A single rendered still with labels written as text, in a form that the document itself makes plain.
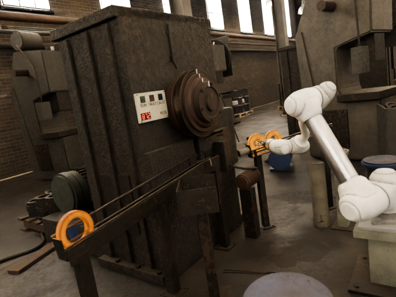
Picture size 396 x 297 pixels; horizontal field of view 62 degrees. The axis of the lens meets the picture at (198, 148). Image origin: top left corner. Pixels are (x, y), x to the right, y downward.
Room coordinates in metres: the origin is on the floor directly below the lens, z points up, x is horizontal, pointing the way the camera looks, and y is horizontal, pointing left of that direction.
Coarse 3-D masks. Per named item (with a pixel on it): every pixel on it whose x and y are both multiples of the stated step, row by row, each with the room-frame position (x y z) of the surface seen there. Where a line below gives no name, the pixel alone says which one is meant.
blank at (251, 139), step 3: (252, 135) 2.59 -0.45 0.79; (255, 135) 2.58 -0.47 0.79; (258, 135) 2.59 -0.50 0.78; (261, 135) 2.60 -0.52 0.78; (249, 138) 2.58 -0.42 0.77; (252, 138) 2.58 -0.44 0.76; (255, 138) 2.58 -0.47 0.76; (258, 138) 2.59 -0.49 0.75; (261, 138) 2.60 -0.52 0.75; (264, 138) 2.61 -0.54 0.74; (249, 141) 2.57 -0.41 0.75; (252, 141) 2.58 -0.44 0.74; (249, 144) 2.57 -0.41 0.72; (252, 144) 2.58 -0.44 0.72; (252, 147) 2.58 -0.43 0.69; (255, 147) 2.59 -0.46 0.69; (258, 147) 2.59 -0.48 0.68; (258, 150) 2.59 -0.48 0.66
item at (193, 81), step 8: (192, 80) 2.21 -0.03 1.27; (200, 80) 2.25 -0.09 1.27; (208, 80) 2.32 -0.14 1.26; (184, 88) 2.16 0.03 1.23; (192, 88) 2.17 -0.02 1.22; (184, 96) 2.13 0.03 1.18; (192, 96) 2.16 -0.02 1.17; (184, 104) 2.12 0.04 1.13; (192, 104) 2.15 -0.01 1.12; (192, 112) 2.14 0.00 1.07; (192, 120) 2.16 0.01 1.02; (200, 120) 2.20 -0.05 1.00; (200, 128) 2.22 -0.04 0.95; (208, 128) 2.29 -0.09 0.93
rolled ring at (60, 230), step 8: (64, 216) 1.42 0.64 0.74; (72, 216) 1.44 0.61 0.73; (80, 216) 1.47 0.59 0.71; (88, 216) 1.50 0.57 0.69; (64, 224) 1.40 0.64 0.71; (88, 224) 1.49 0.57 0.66; (56, 232) 1.39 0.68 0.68; (64, 232) 1.39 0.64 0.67; (88, 232) 1.49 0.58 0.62; (64, 240) 1.38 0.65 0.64
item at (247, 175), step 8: (240, 176) 2.41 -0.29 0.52; (248, 176) 2.40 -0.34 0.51; (256, 176) 2.47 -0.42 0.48; (240, 184) 2.41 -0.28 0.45; (248, 184) 2.38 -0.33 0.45; (240, 192) 2.45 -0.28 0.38; (248, 192) 2.41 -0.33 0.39; (240, 200) 2.45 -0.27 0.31; (248, 200) 2.41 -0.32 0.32; (248, 208) 2.42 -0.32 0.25; (256, 208) 2.44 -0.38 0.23; (248, 216) 2.42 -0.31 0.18; (256, 216) 2.43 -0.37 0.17; (248, 224) 2.43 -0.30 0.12; (256, 224) 2.42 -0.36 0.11; (248, 232) 2.43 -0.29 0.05; (256, 232) 2.41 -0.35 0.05
